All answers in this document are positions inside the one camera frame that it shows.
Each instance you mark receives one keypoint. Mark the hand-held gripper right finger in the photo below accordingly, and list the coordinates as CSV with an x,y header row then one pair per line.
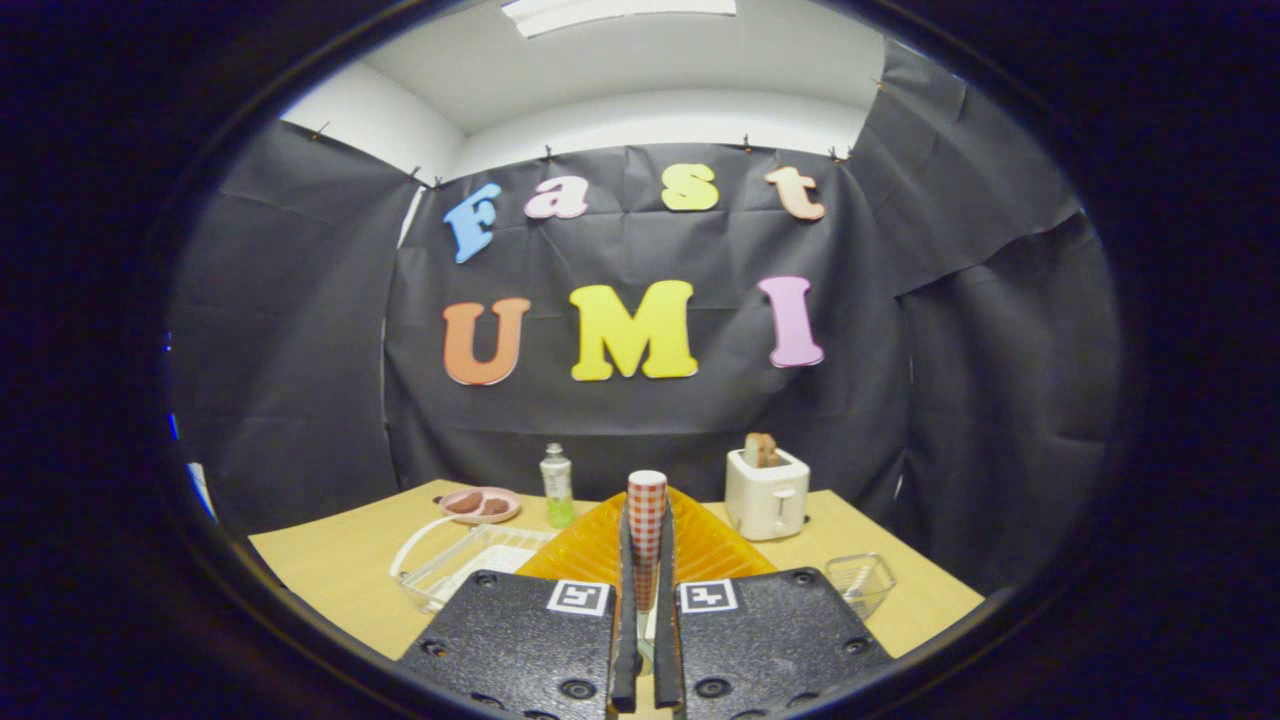
x,y
770,640

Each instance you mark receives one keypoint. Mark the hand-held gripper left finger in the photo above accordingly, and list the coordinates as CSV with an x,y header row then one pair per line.
x,y
520,640

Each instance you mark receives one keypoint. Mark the pink oval dish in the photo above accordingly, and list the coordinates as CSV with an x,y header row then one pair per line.
x,y
480,505

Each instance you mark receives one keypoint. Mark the cream white toaster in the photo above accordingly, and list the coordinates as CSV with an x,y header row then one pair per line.
x,y
765,500

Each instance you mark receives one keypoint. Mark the clear bottle with green liquid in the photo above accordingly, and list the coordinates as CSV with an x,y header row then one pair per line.
x,y
557,485

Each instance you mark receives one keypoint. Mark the brown toast slice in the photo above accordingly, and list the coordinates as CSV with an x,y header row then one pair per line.
x,y
761,450

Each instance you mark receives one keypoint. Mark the black backdrop cloth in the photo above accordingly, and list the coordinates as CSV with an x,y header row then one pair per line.
x,y
300,330

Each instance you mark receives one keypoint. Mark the white ceiling light panel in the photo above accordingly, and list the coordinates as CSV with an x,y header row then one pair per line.
x,y
620,12

